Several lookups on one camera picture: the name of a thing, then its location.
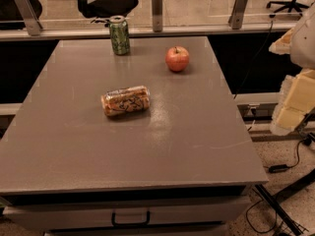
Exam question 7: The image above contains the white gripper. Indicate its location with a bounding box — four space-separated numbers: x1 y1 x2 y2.
269 4 315 136

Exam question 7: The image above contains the green soda can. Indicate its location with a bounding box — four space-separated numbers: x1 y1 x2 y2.
109 16 130 55

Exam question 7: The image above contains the red apple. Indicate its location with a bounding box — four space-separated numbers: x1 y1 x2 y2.
165 46 190 72

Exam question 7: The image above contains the black metal stand leg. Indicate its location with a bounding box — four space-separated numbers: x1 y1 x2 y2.
255 169 315 236

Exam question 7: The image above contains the black office chair centre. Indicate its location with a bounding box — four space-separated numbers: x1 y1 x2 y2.
77 0 139 19

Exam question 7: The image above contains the grey cabinet drawer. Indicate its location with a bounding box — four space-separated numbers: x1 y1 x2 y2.
4 196 250 231

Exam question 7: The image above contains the black hanging cable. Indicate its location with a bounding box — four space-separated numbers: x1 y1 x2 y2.
233 20 275 100

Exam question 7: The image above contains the black power adapter with cable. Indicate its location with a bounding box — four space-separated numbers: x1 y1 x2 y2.
268 139 312 174

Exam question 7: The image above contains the grey metal bracket right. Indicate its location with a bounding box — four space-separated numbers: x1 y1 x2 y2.
228 0 248 30

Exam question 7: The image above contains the grey metal bracket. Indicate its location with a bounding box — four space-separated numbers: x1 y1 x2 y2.
14 0 42 36
152 0 162 32
228 0 248 30

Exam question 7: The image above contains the grey metal bracket centre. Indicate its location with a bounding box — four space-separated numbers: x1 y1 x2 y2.
152 0 162 32

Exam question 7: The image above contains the black drawer handle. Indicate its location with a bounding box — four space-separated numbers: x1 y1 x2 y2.
111 211 151 227

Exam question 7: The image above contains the grey metal bracket left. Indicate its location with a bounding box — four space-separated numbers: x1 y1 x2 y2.
14 0 42 36

